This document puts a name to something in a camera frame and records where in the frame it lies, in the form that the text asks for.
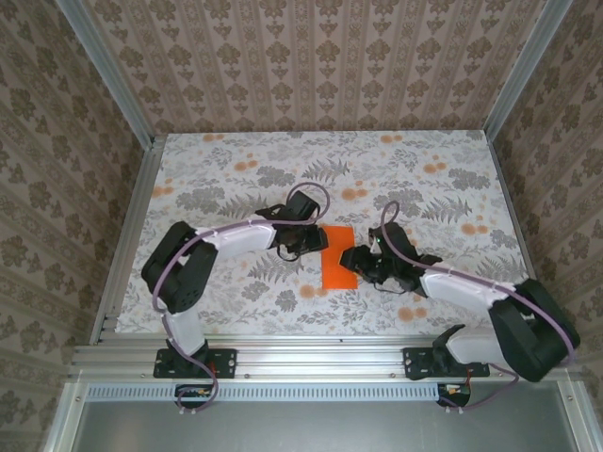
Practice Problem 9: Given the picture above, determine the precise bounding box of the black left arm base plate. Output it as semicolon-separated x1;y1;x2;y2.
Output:
154;347;238;379

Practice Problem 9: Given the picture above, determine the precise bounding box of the aluminium cross rail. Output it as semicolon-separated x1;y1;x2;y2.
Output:
67;342;585;381

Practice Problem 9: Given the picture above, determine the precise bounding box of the aluminium side rail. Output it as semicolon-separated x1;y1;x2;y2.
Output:
487;133;558;344
89;135;167;347

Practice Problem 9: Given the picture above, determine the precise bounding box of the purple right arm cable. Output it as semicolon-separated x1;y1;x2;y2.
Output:
380;201;580;415

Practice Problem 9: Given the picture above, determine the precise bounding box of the slotted grey cable duct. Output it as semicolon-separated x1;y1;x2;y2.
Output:
86;384;472;402

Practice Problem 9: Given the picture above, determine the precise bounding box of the aluminium frame post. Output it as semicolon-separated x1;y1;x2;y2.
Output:
55;0;157;148
483;0;575;137

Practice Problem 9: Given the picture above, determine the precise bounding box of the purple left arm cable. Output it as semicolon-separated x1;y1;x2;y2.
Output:
153;181;331;418

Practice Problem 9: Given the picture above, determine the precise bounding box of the black connector board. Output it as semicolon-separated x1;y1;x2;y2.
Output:
435;381;473;407
173;383;221;409

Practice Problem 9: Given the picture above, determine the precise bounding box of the floral patterned table cover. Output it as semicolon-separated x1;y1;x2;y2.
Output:
114;131;551;338

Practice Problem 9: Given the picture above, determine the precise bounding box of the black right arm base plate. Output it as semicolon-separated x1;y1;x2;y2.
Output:
402;347;491;381

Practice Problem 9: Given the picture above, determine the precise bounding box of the grey metal sheet panel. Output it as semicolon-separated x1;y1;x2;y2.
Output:
44;379;603;452

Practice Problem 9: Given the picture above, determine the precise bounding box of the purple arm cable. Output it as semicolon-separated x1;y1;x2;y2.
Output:
153;181;331;418
380;201;580;415

